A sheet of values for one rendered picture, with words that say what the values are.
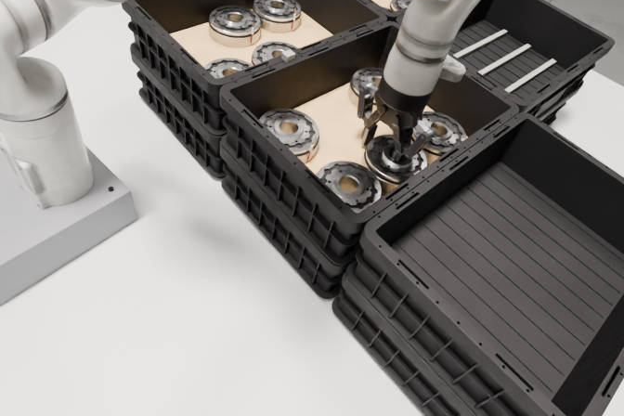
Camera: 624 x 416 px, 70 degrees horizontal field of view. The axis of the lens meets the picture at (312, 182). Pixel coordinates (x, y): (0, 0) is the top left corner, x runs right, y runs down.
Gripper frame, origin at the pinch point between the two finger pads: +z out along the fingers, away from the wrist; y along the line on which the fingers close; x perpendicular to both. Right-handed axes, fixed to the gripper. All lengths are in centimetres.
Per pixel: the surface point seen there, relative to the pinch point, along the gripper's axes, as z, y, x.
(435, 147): -0.9, 5.6, 7.0
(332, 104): 2.3, -14.0, 2.5
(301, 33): 2.3, -34.3, 12.4
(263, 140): -6.9, -6.9, -19.9
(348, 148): 2.3, -4.3, -2.9
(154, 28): -7.7, -35.9, -19.6
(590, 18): 85, -43, 304
